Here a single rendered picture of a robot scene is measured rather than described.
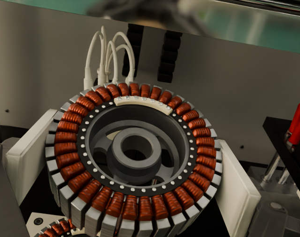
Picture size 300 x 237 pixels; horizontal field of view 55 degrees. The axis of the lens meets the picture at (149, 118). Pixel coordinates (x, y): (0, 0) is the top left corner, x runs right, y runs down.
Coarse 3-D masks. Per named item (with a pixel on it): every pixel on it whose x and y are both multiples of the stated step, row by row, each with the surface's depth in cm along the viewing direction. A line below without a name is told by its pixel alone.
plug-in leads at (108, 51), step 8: (96, 32) 29; (104, 32) 31; (120, 32) 31; (104, 40) 31; (128, 40) 31; (104, 48) 31; (112, 48) 29; (120, 48) 31; (128, 48) 30; (88, 56) 29; (104, 56) 32; (112, 56) 33; (88, 64) 29; (104, 64) 32; (88, 72) 30; (104, 72) 32; (88, 80) 30; (96, 80) 36; (104, 80) 33; (128, 80) 30; (88, 88) 30
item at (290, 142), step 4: (296, 112) 35; (296, 116) 35; (292, 120) 35; (296, 120) 35; (292, 124) 35; (296, 124) 35; (288, 128) 37; (292, 128) 35; (296, 128) 33; (292, 132) 36; (296, 132) 33; (292, 136) 33; (296, 136) 33; (288, 140) 34; (292, 140) 33; (296, 140) 33; (288, 144) 34; (292, 144) 33; (296, 144) 33
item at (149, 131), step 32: (96, 96) 19; (128, 96) 20; (160, 96) 21; (64, 128) 17; (96, 128) 19; (128, 128) 19; (160, 128) 21; (192, 128) 19; (64, 160) 16; (128, 160) 18; (160, 160) 20; (192, 160) 18; (64, 192) 15; (96, 192) 15; (128, 192) 16; (160, 192) 16; (192, 192) 16; (96, 224) 15; (128, 224) 15; (160, 224) 15
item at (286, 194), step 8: (256, 168) 41; (264, 168) 41; (256, 176) 40; (272, 176) 40; (264, 184) 38; (272, 184) 39; (280, 184) 39; (288, 184) 39; (272, 192) 37; (280, 192) 38; (288, 192) 38; (296, 192) 38; (272, 200) 38; (280, 200) 38; (288, 200) 38; (296, 200) 38; (288, 208) 39; (296, 208) 39; (296, 216) 40
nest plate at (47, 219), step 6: (30, 216) 33; (36, 216) 33; (42, 216) 33; (48, 216) 34; (54, 216) 34; (60, 216) 34; (30, 222) 32; (36, 222) 33; (42, 222) 33; (48, 222) 33; (30, 228) 32; (36, 228) 32; (42, 228) 32; (48, 228) 32; (30, 234) 31
